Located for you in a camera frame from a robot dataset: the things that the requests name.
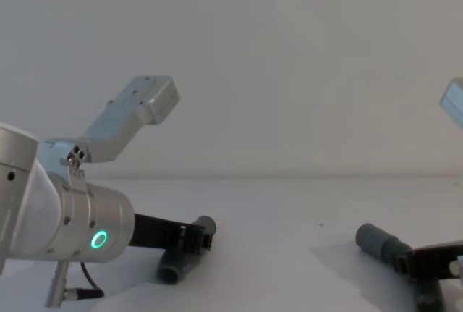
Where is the grey plastic pipe fitting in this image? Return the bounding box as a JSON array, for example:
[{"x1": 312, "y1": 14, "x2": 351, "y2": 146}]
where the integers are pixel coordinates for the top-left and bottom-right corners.
[{"x1": 354, "y1": 222, "x2": 447, "y2": 312}]

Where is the grey plastic pipe piece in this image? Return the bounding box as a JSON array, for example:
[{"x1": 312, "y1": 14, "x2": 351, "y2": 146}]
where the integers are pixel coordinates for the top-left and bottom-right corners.
[{"x1": 156, "y1": 214, "x2": 218, "y2": 286}]

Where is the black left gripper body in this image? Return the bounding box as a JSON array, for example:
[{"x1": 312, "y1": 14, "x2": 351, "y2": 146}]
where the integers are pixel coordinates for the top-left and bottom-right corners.
[{"x1": 127, "y1": 213, "x2": 190, "y2": 252}]

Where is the thin dark wrist cable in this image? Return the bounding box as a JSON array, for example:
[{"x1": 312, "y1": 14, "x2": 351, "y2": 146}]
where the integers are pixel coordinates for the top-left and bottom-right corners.
[{"x1": 64, "y1": 261, "x2": 106, "y2": 299}]

